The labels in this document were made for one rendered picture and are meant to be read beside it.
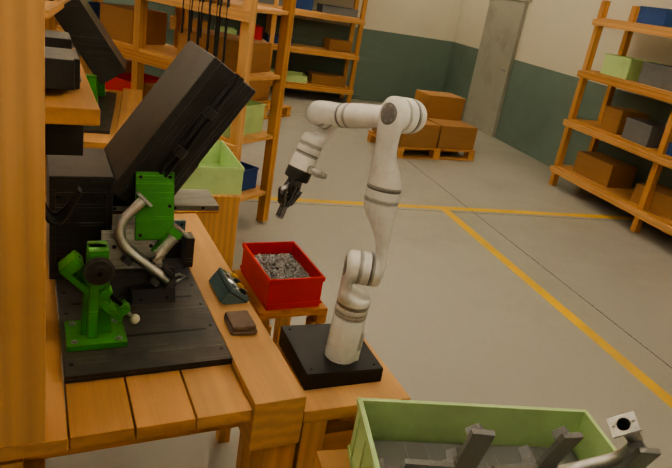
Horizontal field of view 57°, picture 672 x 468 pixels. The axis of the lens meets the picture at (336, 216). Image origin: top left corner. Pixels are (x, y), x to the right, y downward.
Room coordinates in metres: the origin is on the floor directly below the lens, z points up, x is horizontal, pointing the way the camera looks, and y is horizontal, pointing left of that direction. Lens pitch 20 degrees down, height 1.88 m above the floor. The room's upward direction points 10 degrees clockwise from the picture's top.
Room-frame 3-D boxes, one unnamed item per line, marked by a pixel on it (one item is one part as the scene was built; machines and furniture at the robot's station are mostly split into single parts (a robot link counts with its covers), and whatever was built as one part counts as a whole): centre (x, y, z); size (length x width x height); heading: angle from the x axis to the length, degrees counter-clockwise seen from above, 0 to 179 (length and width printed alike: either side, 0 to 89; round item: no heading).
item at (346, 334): (1.55, -0.08, 0.99); 0.09 x 0.09 x 0.17; 23
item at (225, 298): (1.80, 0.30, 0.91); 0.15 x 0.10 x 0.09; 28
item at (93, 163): (1.86, 0.83, 1.07); 0.30 x 0.18 x 0.34; 28
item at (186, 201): (1.95, 0.60, 1.11); 0.39 x 0.16 x 0.03; 118
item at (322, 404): (1.55, -0.08, 0.83); 0.32 x 0.32 x 0.04; 26
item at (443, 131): (8.21, -0.96, 0.37); 1.20 x 0.80 x 0.74; 118
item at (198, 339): (1.83, 0.66, 0.89); 1.10 x 0.42 x 0.02; 28
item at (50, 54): (1.47, 0.71, 1.59); 0.15 x 0.07 x 0.07; 28
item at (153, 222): (1.80, 0.57, 1.17); 0.13 x 0.12 x 0.20; 28
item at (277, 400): (1.96, 0.41, 0.82); 1.50 x 0.14 x 0.15; 28
